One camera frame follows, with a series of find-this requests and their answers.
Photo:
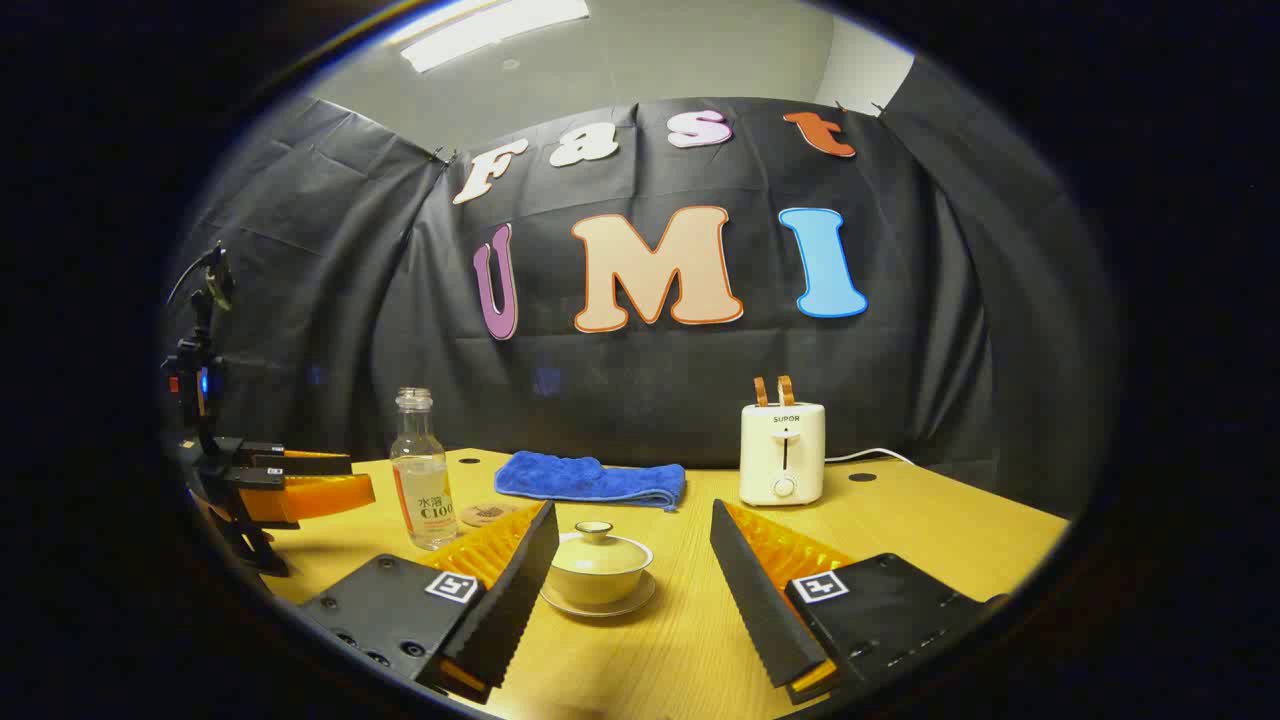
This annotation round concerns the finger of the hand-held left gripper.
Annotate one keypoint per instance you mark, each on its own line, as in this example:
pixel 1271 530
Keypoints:
pixel 310 497
pixel 300 462

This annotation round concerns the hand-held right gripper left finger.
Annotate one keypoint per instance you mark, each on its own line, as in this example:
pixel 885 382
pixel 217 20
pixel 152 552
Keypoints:
pixel 510 600

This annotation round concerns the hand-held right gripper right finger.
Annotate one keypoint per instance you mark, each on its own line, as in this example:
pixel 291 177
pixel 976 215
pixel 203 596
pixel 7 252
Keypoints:
pixel 755 600

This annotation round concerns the round brown coaster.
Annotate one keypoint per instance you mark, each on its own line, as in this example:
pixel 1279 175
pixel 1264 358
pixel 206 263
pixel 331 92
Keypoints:
pixel 485 515

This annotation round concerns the cream teacup lid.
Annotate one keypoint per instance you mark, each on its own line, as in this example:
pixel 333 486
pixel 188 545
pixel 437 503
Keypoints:
pixel 598 551

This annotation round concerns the clear glass water bottle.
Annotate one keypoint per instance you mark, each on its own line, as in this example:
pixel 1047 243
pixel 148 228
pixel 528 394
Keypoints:
pixel 422 480

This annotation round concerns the cream saucer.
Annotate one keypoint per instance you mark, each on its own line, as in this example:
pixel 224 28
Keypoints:
pixel 640 600

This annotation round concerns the blue folded towel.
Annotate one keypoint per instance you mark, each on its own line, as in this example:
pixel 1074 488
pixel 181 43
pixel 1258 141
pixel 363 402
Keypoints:
pixel 590 480

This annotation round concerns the white toaster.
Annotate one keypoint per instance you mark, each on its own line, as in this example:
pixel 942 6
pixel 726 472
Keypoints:
pixel 782 450

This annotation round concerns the toast slice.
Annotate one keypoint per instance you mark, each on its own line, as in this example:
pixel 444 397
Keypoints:
pixel 786 390
pixel 761 391

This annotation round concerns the black backdrop cloth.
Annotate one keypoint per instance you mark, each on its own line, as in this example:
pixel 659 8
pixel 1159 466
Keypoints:
pixel 650 370

